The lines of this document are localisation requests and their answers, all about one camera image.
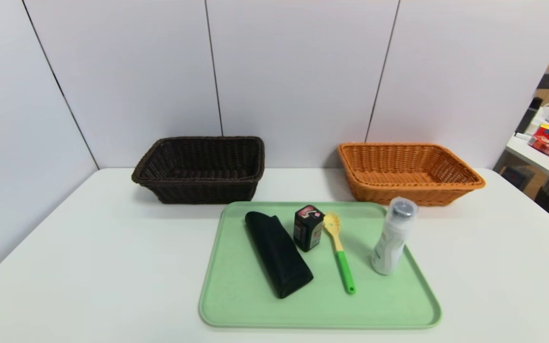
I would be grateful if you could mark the orange wicker basket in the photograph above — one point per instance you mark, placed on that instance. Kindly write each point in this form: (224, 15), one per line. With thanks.
(398, 193)

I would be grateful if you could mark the small black carton pink top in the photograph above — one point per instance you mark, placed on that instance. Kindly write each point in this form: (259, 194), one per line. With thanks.
(308, 233)

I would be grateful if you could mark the red and yellow box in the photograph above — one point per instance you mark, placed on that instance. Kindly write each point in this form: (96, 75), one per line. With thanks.
(547, 131)

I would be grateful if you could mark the white bottle with clear cap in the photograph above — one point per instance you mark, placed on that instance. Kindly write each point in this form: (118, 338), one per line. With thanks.
(389, 247)

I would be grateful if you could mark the red snack package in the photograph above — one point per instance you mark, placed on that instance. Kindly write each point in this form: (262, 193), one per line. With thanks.
(546, 147)

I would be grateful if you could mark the black glasses case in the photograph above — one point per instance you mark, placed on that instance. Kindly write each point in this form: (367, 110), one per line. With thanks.
(279, 257)

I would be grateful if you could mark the black upright panel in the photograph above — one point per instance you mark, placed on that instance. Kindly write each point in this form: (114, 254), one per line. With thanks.
(528, 119)

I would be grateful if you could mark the light green plastic tray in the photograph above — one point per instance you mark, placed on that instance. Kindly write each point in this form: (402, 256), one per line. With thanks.
(255, 305)

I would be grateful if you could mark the dark brown wicker basket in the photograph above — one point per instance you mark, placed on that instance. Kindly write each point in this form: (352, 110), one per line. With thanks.
(198, 190)

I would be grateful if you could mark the white side table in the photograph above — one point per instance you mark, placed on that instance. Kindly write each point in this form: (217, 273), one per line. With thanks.
(541, 163)

